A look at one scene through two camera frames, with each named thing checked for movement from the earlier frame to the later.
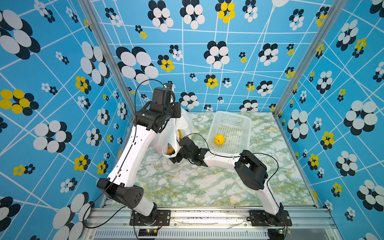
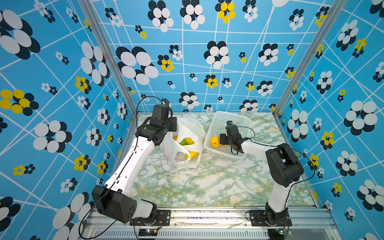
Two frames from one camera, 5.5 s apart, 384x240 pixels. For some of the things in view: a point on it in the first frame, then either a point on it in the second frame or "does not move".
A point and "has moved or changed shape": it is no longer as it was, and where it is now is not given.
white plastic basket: x=236 y=129 does not move
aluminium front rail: x=115 y=224 does not move
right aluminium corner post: x=334 y=10 does not move
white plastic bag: x=169 y=133 has moved or changed shape
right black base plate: x=259 y=218 does not move
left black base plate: x=163 y=218 does not move
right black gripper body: x=184 y=155 → x=225 y=140
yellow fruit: x=219 y=139 has moved or changed shape
